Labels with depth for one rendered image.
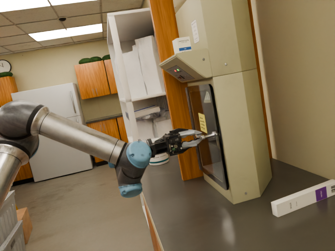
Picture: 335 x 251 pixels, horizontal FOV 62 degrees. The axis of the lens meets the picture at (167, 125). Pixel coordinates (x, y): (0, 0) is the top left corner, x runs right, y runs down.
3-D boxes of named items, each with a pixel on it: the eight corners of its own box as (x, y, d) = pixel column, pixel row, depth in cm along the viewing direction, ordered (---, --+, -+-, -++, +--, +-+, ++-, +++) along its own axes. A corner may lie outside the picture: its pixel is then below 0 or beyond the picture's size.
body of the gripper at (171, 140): (185, 153, 100) (153, 161, 98) (179, 149, 109) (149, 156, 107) (181, 132, 100) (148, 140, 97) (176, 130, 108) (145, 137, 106)
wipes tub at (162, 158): (166, 157, 186) (162, 136, 184) (171, 162, 173) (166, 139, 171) (147, 162, 184) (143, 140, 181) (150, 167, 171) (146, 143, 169)
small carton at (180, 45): (187, 55, 107) (184, 39, 106) (192, 53, 102) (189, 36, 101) (175, 57, 105) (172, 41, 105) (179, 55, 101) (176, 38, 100)
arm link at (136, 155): (6, 78, 83) (158, 140, 86) (11, 103, 91) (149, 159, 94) (-21, 103, 76) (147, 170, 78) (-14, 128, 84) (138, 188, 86)
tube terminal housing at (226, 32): (251, 167, 138) (227, 6, 128) (293, 188, 107) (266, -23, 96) (204, 179, 134) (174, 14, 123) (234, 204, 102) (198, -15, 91)
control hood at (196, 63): (186, 81, 127) (182, 60, 126) (213, 77, 96) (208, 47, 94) (162, 86, 125) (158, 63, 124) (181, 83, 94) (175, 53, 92)
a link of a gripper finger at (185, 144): (207, 147, 104) (183, 151, 102) (202, 145, 110) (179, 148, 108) (206, 139, 103) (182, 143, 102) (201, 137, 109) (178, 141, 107)
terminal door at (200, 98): (202, 170, 132) (187, 86, 126) (229, 191, 102) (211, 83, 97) (200, 170, 132) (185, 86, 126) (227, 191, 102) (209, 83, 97)
